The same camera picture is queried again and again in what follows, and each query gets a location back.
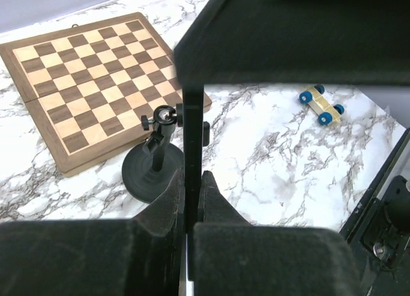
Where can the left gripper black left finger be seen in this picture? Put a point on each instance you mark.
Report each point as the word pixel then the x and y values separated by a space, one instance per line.
pixel 143 255

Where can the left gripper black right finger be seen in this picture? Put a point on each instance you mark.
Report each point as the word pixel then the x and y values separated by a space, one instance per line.
pixel 232 257

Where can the black phone stand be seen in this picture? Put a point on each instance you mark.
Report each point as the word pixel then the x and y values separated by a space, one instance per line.
pixel 149 167

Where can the black smartphone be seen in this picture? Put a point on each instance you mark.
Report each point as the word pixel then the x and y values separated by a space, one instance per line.
pixel 338 42

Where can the wooden toy car blue wheels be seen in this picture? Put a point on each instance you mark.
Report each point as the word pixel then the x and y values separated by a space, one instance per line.
pixel 326 112

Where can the wooden chessboard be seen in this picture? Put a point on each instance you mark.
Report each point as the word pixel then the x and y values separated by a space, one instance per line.
pixel 86 87

